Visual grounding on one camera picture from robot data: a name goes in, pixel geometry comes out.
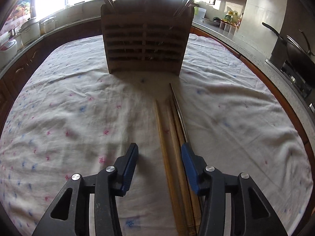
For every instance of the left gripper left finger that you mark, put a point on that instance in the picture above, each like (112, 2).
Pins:
(125, 166)

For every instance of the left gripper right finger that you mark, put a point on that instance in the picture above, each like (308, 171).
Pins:
(194, 168)

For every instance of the wooden chopstick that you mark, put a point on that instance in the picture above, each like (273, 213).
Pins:
(179, 218)
(195, 206)
(177, 139)

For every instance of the white floral tablecloth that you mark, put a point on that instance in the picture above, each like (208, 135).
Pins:
(73, 116)

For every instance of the gas stove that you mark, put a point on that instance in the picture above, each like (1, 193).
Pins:
(305, 91)

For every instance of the wooden utensil holder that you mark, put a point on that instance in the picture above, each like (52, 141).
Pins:
(145, 35)

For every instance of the spice jars set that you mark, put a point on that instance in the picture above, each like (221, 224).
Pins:
(228, 27)

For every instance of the yellow oil bottle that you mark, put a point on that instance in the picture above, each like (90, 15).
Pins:
(232, 17)

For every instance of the white green pitcher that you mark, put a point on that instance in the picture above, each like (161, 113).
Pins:
(199, 13)

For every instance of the small white pot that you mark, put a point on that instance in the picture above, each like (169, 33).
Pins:
(49, 25)

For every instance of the white red rice cooker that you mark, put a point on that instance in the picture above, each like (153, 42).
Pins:
(8, 52)

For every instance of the white slow cooker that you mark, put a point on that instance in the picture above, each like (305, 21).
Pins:
(30, 31)

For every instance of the tropical fruit poster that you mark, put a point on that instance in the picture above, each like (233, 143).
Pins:
(21, 13)

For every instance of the black wok with handle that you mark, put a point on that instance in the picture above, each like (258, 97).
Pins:
(300, 59)

